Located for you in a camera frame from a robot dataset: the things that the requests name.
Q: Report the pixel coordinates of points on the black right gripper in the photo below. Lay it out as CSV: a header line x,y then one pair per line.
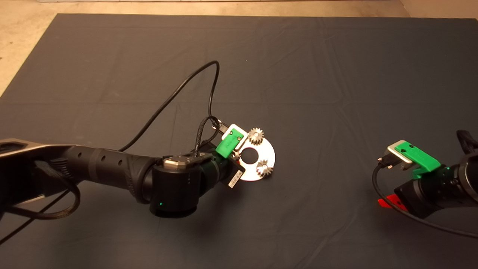
x,y
429,190

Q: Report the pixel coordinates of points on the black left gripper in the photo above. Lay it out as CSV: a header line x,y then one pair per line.
x,y
229,173

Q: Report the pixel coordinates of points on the small steel planetary gear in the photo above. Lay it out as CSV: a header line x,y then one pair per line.
x,y
236,154
256,140
265,171

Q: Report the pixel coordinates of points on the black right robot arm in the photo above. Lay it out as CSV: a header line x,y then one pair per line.
x,y
470,175

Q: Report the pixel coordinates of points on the round metal carrier plate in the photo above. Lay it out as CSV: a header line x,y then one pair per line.
x,y
257,149

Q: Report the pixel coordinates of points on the dark grey table cloth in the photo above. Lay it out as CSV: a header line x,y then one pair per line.
x,y
298,56

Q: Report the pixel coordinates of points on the green left camera mount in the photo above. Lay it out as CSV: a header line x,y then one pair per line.
x,y
227,144

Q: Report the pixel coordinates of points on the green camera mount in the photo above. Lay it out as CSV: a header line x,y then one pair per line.
x,y
420,157
227,144

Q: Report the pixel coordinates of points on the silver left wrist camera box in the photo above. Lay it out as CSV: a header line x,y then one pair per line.
x,y
241,132

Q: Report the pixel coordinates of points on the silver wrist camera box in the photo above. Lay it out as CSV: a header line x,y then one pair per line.
x,y
241,132
396,151

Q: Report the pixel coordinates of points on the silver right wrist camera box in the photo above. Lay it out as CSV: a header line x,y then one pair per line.
x,y
396,151

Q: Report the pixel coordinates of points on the green right camera mount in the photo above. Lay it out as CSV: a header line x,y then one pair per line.
x,y
420,157

